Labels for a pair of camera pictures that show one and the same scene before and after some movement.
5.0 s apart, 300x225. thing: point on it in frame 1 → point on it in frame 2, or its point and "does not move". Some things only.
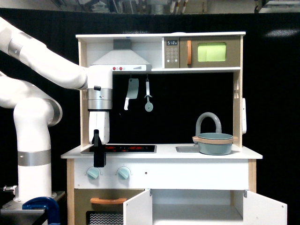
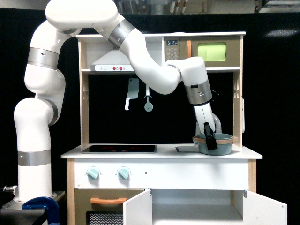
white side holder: x=243 y=117 does not move
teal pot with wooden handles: x=215 y=143 does not move
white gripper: x=100 y=121 → x=204 y=114
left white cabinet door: x=138 y=210 does not move
